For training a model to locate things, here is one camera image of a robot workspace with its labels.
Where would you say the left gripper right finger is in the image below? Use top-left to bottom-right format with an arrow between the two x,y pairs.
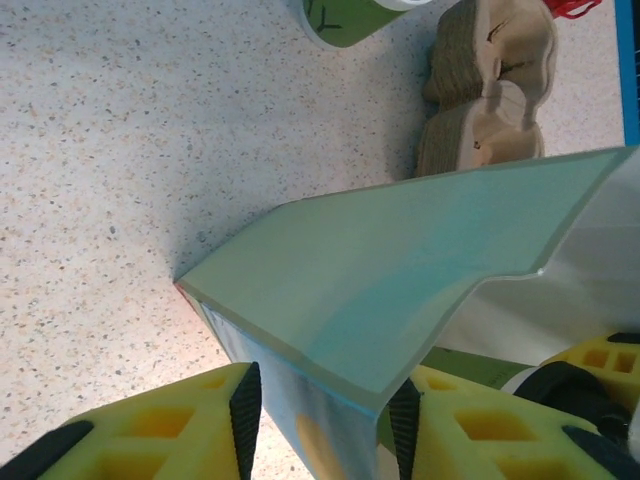
387,365 -> 640,480

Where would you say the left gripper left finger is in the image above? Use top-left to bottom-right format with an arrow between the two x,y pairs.
0,360 -> 264,480

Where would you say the black plastic cup lid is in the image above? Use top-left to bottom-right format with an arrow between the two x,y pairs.
514,359 -> 634,446

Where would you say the green paper coffee cup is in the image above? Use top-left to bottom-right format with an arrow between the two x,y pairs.
424,346 -> 536,397

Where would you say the white green paper bag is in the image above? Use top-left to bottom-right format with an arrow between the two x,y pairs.
172,144 -> 640,480

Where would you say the stack of cardboard cup carriers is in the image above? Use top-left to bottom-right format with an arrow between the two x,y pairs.
414,0 -> 559,179

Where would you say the blue table rim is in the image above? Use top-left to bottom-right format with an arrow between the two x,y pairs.
614,0 -> 640,147

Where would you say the red straw holder cup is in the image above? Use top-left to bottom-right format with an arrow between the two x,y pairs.
549,0 -> 606,21

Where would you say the stack of paper cups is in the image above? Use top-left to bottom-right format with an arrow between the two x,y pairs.
299,0 -> 431,51

